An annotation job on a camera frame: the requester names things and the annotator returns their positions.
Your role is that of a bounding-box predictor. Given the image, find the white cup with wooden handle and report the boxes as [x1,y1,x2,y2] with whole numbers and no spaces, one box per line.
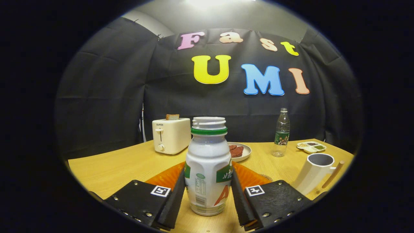
[291,153,345,196]

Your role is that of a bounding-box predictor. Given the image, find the round beige plate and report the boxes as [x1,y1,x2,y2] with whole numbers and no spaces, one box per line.
[227,142,252,162]

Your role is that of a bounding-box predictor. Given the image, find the white divided dish with beans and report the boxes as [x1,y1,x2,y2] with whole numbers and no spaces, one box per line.
[297,141,327,154]

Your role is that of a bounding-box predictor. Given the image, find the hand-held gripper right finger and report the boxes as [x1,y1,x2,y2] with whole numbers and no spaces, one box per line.
[230,161,328,231]

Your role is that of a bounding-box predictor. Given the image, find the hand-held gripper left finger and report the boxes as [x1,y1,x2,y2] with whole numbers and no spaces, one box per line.
[87,161,186,231]

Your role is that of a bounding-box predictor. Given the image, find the cream toaster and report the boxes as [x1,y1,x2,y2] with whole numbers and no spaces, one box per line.
[152,118,191,155]

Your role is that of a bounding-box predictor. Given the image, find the red meat slices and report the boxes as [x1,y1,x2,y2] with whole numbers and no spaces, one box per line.
[229,145,244,158]

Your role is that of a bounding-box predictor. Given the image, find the white juice bottle green label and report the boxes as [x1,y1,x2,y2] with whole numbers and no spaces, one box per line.
[184,117,233,216]

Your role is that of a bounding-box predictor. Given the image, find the clear plastic water bottle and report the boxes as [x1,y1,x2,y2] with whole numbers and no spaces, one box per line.
[272,108,290,157]

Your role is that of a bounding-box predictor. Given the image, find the wooden table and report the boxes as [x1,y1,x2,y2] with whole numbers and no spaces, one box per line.
[67,139,355,233]

